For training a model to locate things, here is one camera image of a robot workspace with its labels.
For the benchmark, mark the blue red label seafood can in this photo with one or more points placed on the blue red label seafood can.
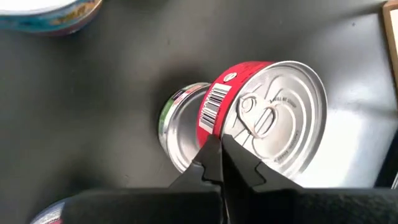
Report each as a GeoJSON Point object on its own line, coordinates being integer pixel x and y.
{"type": "Point", "coordinates": [49, 214]}

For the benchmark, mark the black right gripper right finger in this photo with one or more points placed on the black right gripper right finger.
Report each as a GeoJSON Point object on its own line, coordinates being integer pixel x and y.
{"type": "Point", "coordinates": [242, 171]}

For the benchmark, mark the teal label tuna can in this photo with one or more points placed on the teal label tuna can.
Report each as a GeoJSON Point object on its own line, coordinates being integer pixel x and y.
{"type": "Point", "coordinates": [46, 18]}

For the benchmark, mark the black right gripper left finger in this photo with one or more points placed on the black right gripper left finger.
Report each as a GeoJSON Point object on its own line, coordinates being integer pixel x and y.
{"type": "Point", "coordinates": [208, 171]}

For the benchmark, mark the green label tuna can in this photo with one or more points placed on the green label tuna can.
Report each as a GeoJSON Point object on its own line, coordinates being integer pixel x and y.
{"type": "Point", "coordinates": [180, 130]}

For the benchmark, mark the wooden slatted shelf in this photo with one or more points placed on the wooden slatted shelf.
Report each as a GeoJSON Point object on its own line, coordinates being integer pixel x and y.
{"type": "Point", "coordinates": [392, 46]}

